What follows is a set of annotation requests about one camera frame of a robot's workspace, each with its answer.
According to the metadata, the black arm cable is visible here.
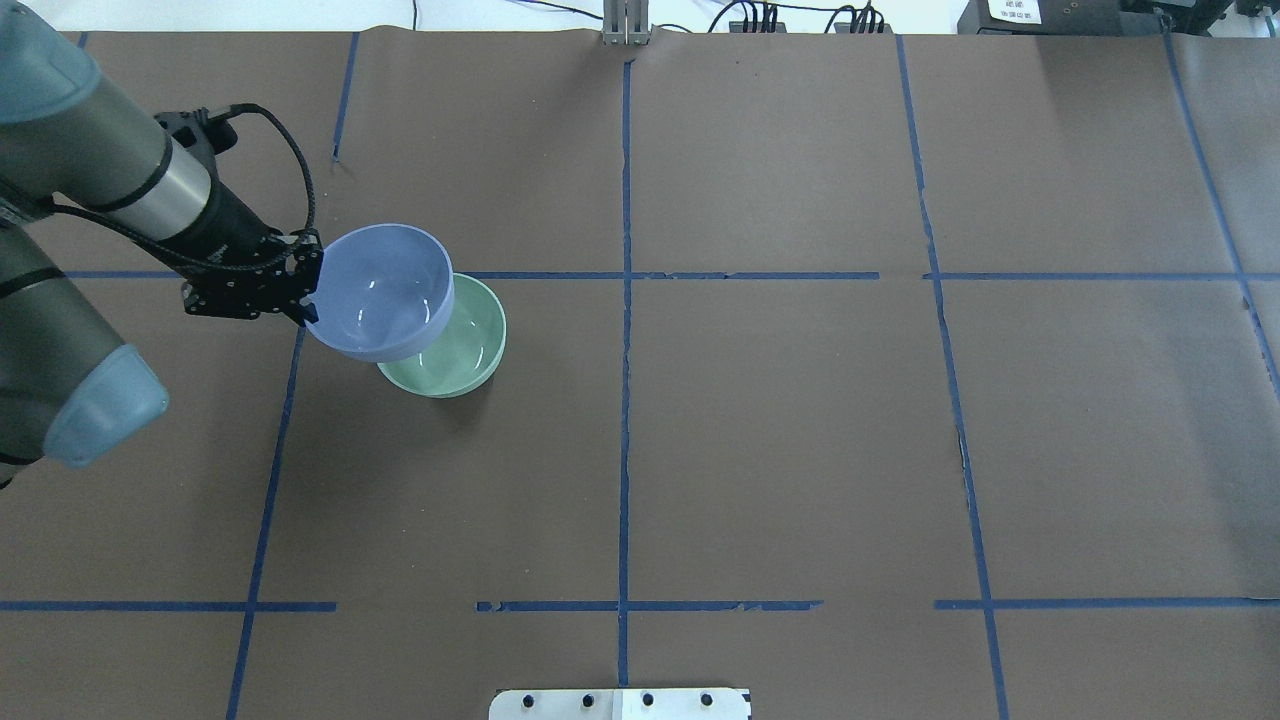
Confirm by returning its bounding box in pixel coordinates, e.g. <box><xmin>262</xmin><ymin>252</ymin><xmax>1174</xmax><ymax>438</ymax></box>
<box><xmin>40</xmin><ymin>102</ymin><xmax>319</xmax><ymax>273</ymax></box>

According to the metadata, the metal base plate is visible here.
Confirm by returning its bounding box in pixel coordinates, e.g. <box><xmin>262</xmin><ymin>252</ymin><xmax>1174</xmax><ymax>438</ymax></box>
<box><xmin>488</xmin><ymin>687</ymin><xmax>753</xmax><ymax>719</ymax></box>

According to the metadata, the black device box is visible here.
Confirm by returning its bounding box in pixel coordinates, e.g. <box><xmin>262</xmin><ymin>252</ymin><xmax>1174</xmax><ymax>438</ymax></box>
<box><xmin>956</xmin><ymin>1</ymin><xmax>1164</xmax><ymax>37</ymax></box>

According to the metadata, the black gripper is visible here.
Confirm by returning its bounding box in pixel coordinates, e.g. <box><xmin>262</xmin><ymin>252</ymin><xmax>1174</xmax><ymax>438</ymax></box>
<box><xmin>182</xmin><ymin>231</ymin><xmax>324</xmax><ymax>328</ymax></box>

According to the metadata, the blue bowl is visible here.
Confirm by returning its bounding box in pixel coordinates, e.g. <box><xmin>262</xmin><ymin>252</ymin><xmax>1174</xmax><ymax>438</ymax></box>
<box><xmin>303</xmin><ymin>223</ymin><xmax>454</xmax><ymax>363</ymax></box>

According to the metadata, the green bowl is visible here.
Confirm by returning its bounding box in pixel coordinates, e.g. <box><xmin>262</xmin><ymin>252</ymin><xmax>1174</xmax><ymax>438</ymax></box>
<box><xmin>378</xmin><ymin>273</ymin><xmax>508</xmax><ymax>398</ymax></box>

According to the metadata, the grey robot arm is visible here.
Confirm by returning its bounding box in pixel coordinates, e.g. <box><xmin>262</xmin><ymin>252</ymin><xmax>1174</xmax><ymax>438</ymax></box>
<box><xmin>1</xmin><ymin>1</ymin><xmax>323</xmax><ymax>486</ymax></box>

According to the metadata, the black cable bundle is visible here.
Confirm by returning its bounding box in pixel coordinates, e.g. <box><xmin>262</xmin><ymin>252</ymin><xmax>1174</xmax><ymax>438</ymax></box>
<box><xmin>708</xmin><ymin>0</ymin><xmax>887</xmax><ymax>35</ymax></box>

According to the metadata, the brown paper table mat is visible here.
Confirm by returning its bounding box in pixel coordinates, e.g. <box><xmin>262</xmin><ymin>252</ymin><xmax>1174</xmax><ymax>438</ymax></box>
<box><xmin>3</xmin><ymin>27</ymin><xmax>1277</xmax><ymax>719</ymax></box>

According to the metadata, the metal post bracket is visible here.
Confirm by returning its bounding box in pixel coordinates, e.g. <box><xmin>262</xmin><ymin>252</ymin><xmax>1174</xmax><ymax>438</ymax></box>
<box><xmin>602</xmin><ymin>0</ymin><xmax>653</xmax><ymax>47</ymax></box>

